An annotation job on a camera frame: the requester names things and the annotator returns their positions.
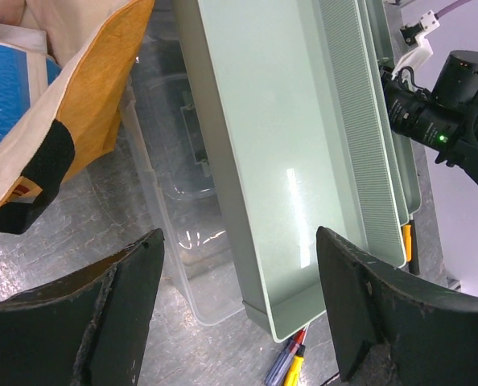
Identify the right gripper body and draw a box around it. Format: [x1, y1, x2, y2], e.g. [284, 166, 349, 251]
[381, 50, 478, 153]

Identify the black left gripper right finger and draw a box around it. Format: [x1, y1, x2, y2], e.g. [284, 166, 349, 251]
[316, 227, 478, 385]

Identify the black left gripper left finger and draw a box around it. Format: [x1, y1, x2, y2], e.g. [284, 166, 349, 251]
[0, 229, 164, 385]

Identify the green toolbox with clear lid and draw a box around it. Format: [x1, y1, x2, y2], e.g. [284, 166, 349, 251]
[122, 1, 421, 342]

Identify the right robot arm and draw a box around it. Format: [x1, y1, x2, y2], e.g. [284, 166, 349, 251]
[316, 51, 478, 385]

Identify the orange tote bag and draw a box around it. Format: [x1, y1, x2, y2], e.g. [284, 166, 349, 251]
[0, 0, 156, 234]

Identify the blue white packet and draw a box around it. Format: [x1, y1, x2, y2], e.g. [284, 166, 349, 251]
[0, 24, 61, 142]

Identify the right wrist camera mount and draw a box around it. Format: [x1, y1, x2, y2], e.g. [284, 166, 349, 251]
[390, 10, 440, 80]

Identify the orange handled chisel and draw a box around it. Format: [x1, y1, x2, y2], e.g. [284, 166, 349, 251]
[402, 224, 412, 263]

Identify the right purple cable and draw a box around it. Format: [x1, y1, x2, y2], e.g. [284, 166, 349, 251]
[434, 0, 476, 17]

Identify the yellow handled screwdriver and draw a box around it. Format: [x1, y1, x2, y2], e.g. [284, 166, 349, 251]
[282, 344, 306, 386]

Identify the blue handled screwdriver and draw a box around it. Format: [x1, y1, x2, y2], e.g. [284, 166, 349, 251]
[264, 326, 308, 385]

